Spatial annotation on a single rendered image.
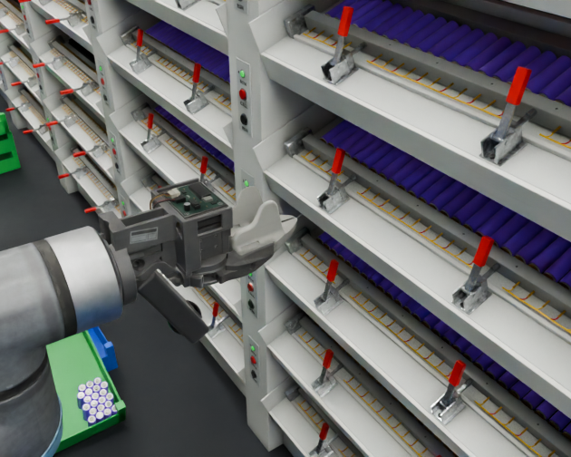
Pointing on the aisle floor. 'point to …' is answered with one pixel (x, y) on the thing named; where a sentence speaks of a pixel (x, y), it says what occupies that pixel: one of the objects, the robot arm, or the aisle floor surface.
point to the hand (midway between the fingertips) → (285, 228)
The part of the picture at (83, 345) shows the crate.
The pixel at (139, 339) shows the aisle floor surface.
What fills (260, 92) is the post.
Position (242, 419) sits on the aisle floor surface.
